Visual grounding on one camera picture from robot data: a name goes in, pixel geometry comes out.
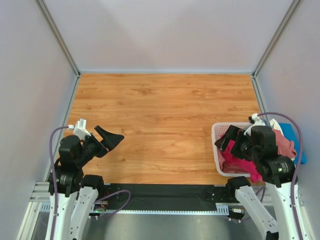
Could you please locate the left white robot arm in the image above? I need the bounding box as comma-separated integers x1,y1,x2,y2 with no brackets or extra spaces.
45,119,125,240

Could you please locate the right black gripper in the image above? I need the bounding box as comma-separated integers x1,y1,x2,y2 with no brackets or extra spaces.
213,124,258,161

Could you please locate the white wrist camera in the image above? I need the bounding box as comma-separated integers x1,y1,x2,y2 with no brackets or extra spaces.
67,118,91,140
248,113,265,126

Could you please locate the aluminium frame rail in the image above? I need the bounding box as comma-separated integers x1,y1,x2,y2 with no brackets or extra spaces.
29,181,305,205

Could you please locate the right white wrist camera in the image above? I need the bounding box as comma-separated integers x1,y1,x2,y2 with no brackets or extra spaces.
248,113,265,126

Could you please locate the dusty pink t shirt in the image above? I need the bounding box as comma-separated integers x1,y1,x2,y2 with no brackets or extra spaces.
272,129,297,161

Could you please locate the white laundry basket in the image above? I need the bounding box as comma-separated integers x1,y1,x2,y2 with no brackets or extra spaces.
211,121,297,178

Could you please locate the cream white t shirt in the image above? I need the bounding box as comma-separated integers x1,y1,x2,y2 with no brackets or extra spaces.
269,118,284,135

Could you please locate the white slotted cable duct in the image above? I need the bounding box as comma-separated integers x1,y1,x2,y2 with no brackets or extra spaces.
39,204,230,215

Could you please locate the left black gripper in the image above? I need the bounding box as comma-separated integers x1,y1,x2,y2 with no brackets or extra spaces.
76,124,124,166

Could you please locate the black base mat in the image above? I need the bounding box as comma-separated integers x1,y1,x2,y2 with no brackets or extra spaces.
102,183,236,211

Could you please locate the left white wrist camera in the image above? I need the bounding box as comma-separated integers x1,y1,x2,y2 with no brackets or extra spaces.
67,118,91,140

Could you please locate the magenta t shirt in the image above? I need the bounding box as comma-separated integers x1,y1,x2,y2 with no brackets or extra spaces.
218,140,263,183

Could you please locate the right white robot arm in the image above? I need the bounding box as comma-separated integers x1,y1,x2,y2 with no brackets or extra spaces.
213,125,304,240

